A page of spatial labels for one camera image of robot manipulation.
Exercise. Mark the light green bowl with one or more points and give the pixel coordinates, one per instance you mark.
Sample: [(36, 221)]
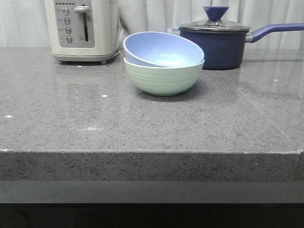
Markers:
[(163, 81)]

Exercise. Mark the light blue bowl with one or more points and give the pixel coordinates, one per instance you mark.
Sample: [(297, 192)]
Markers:
[(151, 48)]

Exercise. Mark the clear plastic container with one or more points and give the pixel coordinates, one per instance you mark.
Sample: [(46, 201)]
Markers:
[(173, 29)]

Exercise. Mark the dark blue saucepan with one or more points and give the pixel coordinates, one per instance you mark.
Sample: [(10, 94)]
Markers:
[(224, 49)]

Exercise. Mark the cream toaster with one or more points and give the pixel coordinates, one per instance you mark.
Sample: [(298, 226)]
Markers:
[(83, 30)]

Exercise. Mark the glass lid blue knob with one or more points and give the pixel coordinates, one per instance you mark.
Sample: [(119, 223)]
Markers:
[(214, 23)]

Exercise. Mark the white curtain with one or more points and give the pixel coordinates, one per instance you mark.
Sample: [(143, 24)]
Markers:
[(23, 23)]

